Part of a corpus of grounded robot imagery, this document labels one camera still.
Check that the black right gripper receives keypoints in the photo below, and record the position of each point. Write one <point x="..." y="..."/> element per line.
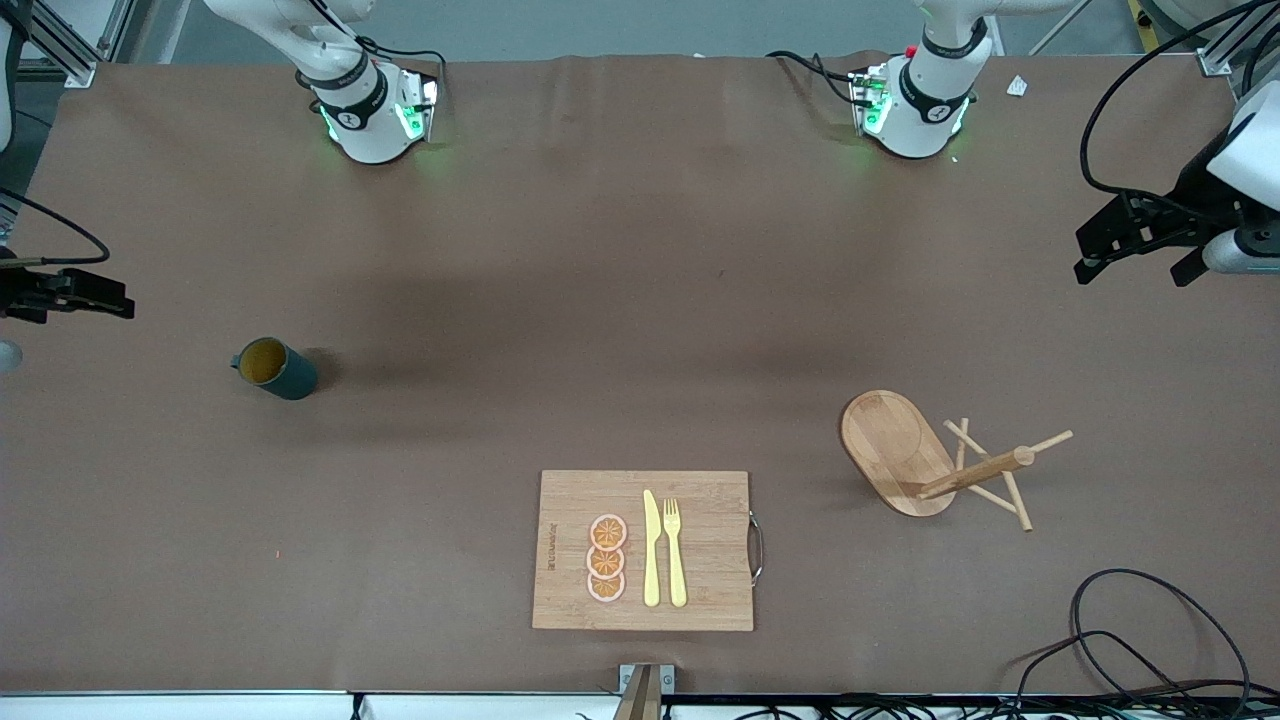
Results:
<point x="22" y="296"/>

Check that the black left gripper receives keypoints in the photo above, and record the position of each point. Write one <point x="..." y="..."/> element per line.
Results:
<point x="1187" y="203"/>

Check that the dark green cup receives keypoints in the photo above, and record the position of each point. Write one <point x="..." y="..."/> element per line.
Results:
<point x="290" y="378"/>

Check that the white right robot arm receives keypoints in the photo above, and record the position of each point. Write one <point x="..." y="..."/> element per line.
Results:
<point x="365" y="125"/>

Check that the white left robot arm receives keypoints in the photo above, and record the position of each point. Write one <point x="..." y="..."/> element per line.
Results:
<point x="915" y="115"/>

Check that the white paper scrap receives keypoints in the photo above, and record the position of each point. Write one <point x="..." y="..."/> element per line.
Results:
<point x="1017" y="86"/>

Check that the wooden mug tree stand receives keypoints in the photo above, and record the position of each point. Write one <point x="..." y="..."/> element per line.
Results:
<point x="880" y="450"/>

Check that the brown table cover sheet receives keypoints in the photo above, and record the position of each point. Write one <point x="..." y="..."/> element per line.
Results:
<point x="600" y="350"/>

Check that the bamboo cutting board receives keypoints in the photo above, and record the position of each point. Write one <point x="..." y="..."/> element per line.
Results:
<point x="710" y="540"/>

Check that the orange slice toy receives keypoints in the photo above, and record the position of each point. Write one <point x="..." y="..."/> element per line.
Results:
<point x="608" y="532"/>

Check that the yellow plastic fork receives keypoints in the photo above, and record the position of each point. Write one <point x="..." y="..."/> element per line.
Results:
<point x="677" y="575"/>

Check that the yellow plastic knife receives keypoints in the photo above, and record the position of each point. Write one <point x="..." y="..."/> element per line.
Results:
<point x="651" y="560"/>

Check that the aluminium frame profile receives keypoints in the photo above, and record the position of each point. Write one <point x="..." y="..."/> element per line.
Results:
<point x="1215" y="60"/>
<point x="80" y="73"/>

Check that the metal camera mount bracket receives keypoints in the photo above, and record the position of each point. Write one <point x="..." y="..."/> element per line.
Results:
<point x="645" y="695"/>

